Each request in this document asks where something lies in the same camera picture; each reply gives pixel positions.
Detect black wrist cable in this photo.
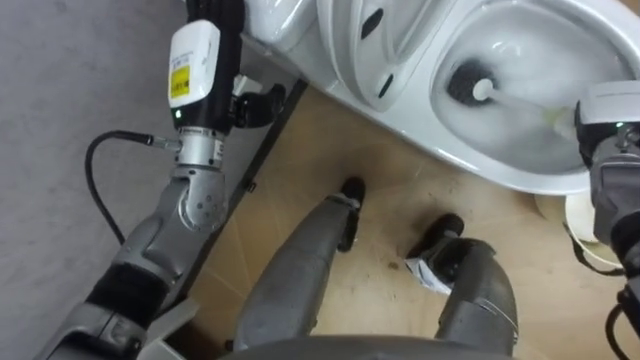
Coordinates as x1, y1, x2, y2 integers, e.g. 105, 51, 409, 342
83, 129, 182, 246
563, 222, 640, 360

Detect cream plastic bucket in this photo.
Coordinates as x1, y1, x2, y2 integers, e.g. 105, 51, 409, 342
533, 192, 624, 269

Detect robot body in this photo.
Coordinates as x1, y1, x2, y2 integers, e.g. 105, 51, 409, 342
219, 334, 512, 360

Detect toilet brush with black head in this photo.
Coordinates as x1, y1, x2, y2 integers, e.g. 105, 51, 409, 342
445, 58, 580, 142

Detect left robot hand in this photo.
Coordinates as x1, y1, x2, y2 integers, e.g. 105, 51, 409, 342
167, 0, 288, 136

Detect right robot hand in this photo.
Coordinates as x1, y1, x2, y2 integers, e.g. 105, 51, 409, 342
573, 79, 640, 169

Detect robot legs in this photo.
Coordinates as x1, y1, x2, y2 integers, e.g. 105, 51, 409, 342
224, 175, 520, 357

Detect white toilet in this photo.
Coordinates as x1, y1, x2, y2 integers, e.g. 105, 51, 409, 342
239, 0, 640, 196

